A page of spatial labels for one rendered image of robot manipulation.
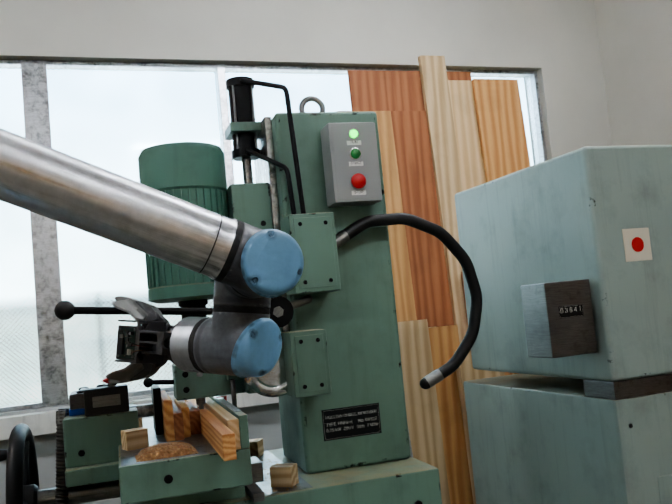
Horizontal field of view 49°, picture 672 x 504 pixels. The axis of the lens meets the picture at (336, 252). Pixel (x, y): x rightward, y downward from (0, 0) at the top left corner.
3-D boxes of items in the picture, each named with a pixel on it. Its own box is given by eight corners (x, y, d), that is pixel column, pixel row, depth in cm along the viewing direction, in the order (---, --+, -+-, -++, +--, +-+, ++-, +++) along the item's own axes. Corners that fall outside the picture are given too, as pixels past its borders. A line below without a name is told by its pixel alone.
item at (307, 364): (284, 394, 144) (279, 332, 145) (319, 389, 146) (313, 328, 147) (296, 398, 135) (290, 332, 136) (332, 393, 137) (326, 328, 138)
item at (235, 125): (227, 163, 161) (220, 86, 162) (263, 161, 163) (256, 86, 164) (232, 154, 153) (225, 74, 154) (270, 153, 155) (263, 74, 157)
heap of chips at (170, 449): (135, 455, 126) (134, 444, 126) (194, 447, 129) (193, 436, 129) (136, 462, 119) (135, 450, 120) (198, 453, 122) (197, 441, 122)
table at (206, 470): (76, 453, 171) (75, 426, 172) (209, 434, 180) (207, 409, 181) (56, 516, 114) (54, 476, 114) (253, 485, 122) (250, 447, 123)
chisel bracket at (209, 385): (174, 405, 152) (171, 363, 153) (242, 397, 156) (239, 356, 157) (177, 409, 145) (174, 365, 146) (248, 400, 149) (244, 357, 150)
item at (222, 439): (185, 414, 177) (184, 397, 177) (194, 413, 177) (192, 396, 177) (224, 461, 113) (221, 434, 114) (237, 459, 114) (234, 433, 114)
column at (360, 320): (282, 456, 165) (254, 138, 171) (376, 442, 172) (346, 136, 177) (307, 475, 144) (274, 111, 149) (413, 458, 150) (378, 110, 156)
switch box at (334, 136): (326, 207, 150) (319, 130, 151) (373, 205, 153) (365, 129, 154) (335, 202, 144) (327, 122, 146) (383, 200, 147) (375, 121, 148)
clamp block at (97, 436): (70, 456, 150) (67, 411, 150) (139, 446, 154) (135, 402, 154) (65, 469, 136) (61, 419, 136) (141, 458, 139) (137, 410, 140)
